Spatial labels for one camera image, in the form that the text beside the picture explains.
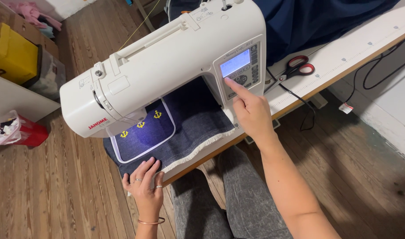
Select person's right hand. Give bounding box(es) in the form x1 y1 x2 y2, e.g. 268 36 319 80
224 77 278 147

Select person's left hand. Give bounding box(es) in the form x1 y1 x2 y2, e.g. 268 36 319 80
122 157 165 220

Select red and black scissors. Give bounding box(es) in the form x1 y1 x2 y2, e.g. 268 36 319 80
264 55 315 94

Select fringed denim cloth, yellow anchors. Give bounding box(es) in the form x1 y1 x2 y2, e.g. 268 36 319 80
103 76 236 178

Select white embroidery hoop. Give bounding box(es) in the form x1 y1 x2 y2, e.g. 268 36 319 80
106 96 177 164

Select person's grey jeans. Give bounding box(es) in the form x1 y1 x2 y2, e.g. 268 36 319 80
171 146 293 239

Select white embroidery sewing machine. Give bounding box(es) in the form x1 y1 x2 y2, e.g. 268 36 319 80
60 0 267 139

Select navy blue fabric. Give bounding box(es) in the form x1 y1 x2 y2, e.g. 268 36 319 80
165 0 401 67

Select red bin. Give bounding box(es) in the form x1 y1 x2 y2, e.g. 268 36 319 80
16 114 49 147

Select yellow thread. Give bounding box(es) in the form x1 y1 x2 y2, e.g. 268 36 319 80
117 0 162 52

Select clear plastic bin, black lid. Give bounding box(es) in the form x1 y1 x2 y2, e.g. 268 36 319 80
22 44 66 101

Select clear container of scraps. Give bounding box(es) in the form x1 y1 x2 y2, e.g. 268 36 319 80
0 110 22 147

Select white cabinet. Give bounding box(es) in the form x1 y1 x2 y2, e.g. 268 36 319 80
0 72 61 134

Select yellow box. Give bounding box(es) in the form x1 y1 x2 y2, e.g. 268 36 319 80
0 22 39 85

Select brown cardboard box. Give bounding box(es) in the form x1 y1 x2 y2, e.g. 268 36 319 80
0 0 59 60

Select pink cloth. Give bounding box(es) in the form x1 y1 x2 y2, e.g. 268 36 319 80
6 1 63 32

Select copper bangle bracelet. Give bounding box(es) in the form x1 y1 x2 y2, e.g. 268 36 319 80
137 217 166 226

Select black machine power cable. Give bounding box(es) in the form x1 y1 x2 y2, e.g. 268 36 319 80
266 66 316 132

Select black cable with white tag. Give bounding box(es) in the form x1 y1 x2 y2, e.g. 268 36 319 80
338 29 405 115

